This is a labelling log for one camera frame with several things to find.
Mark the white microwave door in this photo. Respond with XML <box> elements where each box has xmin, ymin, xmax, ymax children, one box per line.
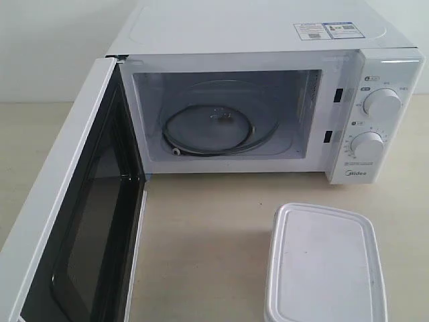
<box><xmin>1</xmin><ymin>57</ymin><xmax>145</xmax><ymax>321</ymax></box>

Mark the lower white timer knob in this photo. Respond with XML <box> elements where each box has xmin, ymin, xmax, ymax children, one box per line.
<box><xmin>351</xmin><ymin>131</ymin><xmax>384</xmax><ymax>160</ymax></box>

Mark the upper white power knob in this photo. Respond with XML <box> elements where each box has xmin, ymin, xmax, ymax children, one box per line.
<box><xmin>363</xmin><ymin>88</ymin><xmax>402</xmax><ymax>119</ymax></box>

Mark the white microwave oven body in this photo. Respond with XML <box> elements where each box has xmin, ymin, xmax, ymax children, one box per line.
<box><xmin>107</xmin><ymin>1</ymin><xmax>424</xmax><ymax>184</ymax></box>

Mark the black turntable roller ring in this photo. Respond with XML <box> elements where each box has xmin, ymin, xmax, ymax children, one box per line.
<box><xmin>162</xmin><ymin>105</ymin><xmax>255</xmax><ymax>156</ymax></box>

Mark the white plastic food container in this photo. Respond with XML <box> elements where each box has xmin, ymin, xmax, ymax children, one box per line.
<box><xmin>263</xmin><ymin>203</ymin><xmax>388</xmax><ymax>321</ymax></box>

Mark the blue white warning sticker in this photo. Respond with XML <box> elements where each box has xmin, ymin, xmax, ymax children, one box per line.
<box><xmin>294</xmin><ymin>21</ymin><xmax>365</xmax><ymax>40</ymax></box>

